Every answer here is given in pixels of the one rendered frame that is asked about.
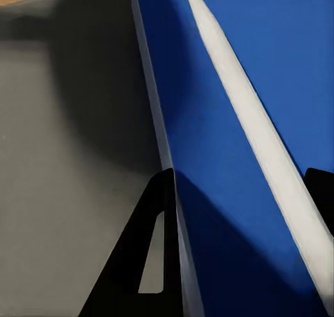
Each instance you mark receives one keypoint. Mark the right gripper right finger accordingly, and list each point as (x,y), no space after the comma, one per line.
(321,186)

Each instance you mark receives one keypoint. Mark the folder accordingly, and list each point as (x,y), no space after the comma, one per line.
(236,255)

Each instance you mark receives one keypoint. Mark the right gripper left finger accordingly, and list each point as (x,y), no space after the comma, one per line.
(115,294)

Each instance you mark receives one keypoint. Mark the pen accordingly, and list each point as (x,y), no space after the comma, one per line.
(311,235)

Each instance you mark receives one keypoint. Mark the swivel chair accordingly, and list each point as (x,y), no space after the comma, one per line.
(77,150)

